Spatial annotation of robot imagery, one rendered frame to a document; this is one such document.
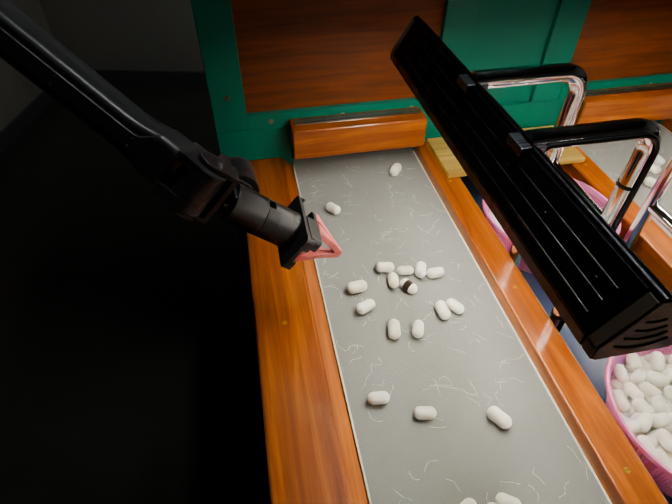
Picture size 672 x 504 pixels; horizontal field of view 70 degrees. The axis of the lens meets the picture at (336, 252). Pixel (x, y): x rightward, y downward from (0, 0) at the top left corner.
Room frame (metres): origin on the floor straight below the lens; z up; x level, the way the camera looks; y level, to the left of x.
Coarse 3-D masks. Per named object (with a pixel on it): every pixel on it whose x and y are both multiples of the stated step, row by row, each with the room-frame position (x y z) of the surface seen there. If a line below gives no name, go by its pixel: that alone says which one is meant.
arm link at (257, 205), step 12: (240, 180) 0.55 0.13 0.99; (240, 192) 0.50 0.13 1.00; (252, 192) 0.52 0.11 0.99; (228, 204) 0.49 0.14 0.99; (240, 204) 0.49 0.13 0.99; (252, 204) 0.50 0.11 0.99; (264, 204) 0.51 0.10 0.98; (228, 216) 0.48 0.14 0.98; (240, 216) 0.49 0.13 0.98; (252, 216) 0.49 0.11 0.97; (264, 216) 0.50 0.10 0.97; (240, 228) 0.49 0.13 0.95; (252, 228) 0.49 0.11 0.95
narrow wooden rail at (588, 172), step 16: (576, 176) 0.89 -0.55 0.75; (592, 176) 0.87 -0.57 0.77; (608, 176) 0.87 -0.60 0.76; (608, 192) 0.81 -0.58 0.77; (624, 224) 0.72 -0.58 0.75; (656, 224) 0.71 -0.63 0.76; (640, 240) 0.67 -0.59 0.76; (656, 240) 0.66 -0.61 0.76; (640, 256) 0.66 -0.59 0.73; (656, 256) 0.63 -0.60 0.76; (656, 272) 0.61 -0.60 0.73
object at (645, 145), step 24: (480, 72) 0.60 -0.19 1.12; (504, 72) 0.60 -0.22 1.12; (528, 72) 0.61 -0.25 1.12; (552, 72) 0.61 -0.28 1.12; (576, 72) 0.62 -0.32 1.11; (576, 96) 0.62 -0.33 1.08; (624, 120) 0.48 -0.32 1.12; (648, 120) 0.48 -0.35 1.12; (528, 144) 0.44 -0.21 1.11; (552, 144) 0.44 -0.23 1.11; (576, 144) 0.45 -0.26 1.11; (648, 144) 0.47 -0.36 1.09; (624, 168) 0.49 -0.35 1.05; (648, 168) 0.47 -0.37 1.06; (624, 192) 0.48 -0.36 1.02; (552, 312) 0.49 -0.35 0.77
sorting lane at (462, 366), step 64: (320, 192) 0.85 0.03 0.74; (384, 192) 0.85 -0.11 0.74; (384, 256) 0.65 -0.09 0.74; (448, 256) 0.65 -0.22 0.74; (384, 320) 0.49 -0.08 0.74; (448, 320) 0.49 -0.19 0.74; (384, 384) 0.37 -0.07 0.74; (448, 384) 0.37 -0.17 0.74; (512, 384) 0.37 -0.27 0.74; (384, 448) 0.28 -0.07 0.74; (448, 448) 0.28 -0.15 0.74; (512, 448) 0.28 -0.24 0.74; (576, 448) 0.28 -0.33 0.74
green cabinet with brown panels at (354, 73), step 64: (192, 0) 0.93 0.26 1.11; (256, 0) 0.96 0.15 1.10; (320, 0) 0.98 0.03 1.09; (384, 0) 1.01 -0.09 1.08; (448, 0) 1.02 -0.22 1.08; (512, 0) 1.06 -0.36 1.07; (576, 0) 1.07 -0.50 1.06; (640, 0) 1.12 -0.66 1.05; (256, 64) 0.96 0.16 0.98; (320, 64) 0.98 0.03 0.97; (384, 64) 1.01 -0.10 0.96; (512, 64) 1.06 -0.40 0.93; (640, 64) 1.13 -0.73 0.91; (256, 128) 0.94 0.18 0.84
